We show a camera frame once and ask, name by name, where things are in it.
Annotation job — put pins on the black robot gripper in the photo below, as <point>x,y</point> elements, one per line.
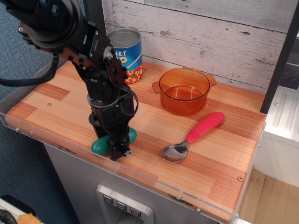
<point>112,118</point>

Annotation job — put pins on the green toy pickle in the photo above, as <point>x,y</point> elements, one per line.
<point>100,146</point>

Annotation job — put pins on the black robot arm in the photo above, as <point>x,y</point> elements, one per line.
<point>59,27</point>

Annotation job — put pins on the orange transparent plastic pot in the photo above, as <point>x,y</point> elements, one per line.
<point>184,91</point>

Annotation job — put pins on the orange plush item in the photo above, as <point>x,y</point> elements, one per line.
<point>28,219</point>

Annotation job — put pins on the grey toy fridge cabinet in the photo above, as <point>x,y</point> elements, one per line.
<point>80,179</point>

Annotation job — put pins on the silver dispenser button panel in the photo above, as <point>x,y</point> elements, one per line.
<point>118,208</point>

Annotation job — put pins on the alphabet soup toy can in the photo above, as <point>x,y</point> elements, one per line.
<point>127,43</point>

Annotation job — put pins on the clear acrylic table guard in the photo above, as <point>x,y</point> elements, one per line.
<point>211,178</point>

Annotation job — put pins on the white toy sink unit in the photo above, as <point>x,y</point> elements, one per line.
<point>278,151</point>

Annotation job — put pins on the pink handled metal spoon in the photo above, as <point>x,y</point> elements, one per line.
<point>177,152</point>

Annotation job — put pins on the dark grey left post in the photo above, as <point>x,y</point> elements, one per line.
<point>94,13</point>

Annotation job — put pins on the dark grey post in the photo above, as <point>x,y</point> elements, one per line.
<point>282,60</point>
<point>94,13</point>

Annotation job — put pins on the dark grey right post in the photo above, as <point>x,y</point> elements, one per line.
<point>282,60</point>

